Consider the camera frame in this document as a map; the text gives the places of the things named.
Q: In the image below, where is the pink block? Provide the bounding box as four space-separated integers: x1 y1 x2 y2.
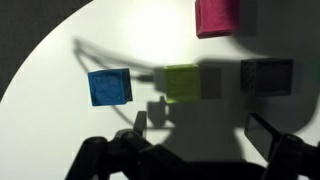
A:
195 0 240 40

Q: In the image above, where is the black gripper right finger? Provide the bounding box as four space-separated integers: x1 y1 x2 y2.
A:
244 112 320 180

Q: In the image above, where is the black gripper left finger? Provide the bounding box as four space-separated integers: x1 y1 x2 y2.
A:
64 110 188 180

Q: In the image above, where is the blue block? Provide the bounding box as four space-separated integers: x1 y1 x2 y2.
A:
87 68 134 107

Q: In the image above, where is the lime green block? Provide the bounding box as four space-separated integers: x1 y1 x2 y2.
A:
163 64 202 104

